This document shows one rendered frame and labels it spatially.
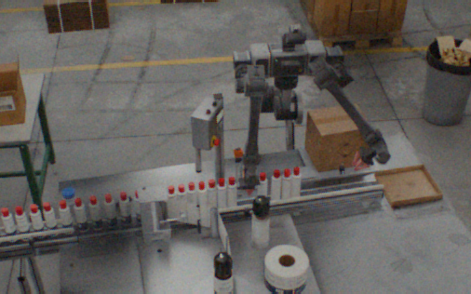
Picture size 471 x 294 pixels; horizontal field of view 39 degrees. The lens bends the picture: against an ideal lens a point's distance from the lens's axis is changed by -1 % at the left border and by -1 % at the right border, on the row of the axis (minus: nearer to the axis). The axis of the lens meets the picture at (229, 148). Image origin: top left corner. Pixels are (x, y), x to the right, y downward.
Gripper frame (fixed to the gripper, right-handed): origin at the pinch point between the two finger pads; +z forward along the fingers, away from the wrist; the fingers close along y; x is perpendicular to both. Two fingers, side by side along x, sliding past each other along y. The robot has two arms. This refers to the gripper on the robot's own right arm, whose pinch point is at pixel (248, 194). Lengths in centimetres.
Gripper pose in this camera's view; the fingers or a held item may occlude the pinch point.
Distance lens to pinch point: 347.2
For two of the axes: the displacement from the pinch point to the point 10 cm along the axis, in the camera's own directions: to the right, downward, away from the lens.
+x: -2.0, -6.1, 7.7
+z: 0.0, 7.9, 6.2
